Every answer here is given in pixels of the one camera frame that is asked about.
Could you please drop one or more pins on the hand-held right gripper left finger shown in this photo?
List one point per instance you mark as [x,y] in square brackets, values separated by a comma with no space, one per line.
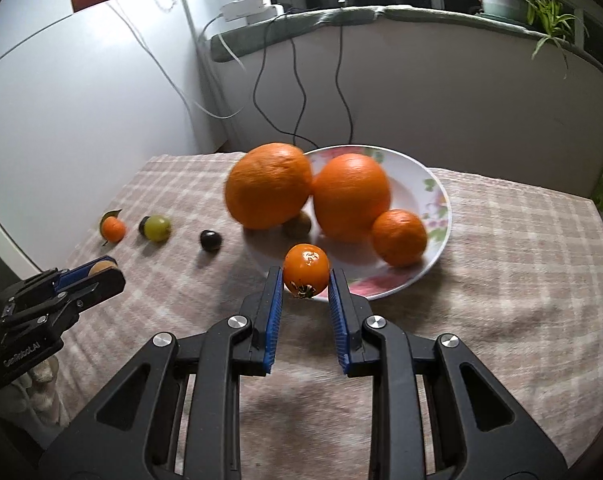
[274,320]

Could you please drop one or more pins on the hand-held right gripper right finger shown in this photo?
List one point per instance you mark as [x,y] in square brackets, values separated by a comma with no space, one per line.
[337,320]

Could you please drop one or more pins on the person's left hand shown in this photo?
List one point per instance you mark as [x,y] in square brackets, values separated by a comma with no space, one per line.
[44,370]

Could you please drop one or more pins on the white power strip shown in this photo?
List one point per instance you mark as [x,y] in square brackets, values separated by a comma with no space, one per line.
[241,7]

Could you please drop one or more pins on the grey-green sill cloth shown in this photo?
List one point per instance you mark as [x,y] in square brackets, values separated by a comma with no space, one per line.
[431,17]

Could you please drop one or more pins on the large bumpy orange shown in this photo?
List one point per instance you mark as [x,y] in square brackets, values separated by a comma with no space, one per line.
[269,185]

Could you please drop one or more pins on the small leafy orange fruit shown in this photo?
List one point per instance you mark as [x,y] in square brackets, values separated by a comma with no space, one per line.
[113,229]

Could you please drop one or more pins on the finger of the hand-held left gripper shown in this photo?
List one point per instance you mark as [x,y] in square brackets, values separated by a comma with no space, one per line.
[101,287]
[71,276]

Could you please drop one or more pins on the white cabinet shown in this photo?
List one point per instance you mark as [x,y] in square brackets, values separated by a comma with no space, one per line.
[81,110]

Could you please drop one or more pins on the dark small fruit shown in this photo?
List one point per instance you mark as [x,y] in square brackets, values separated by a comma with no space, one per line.
[210,240]

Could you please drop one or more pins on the large smooth orange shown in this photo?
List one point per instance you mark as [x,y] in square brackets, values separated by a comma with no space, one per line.
[351,197]

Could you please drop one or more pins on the small orange persimmon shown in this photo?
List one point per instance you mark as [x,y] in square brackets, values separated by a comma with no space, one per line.
[306,267]

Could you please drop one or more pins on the floral rimmed white plate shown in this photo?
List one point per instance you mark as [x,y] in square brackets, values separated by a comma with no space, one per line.
[416,190]

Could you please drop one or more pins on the green grape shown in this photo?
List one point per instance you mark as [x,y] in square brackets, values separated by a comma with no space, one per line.
[158,227]

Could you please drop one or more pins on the brown longan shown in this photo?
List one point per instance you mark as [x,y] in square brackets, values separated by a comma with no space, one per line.
[298,226]
[100,267]

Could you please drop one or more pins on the checked beige tablecloth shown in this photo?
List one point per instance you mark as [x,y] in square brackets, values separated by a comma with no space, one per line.
[481,285]

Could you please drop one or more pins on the mandarin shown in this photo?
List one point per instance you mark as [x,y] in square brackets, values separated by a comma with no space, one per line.
[399,237]

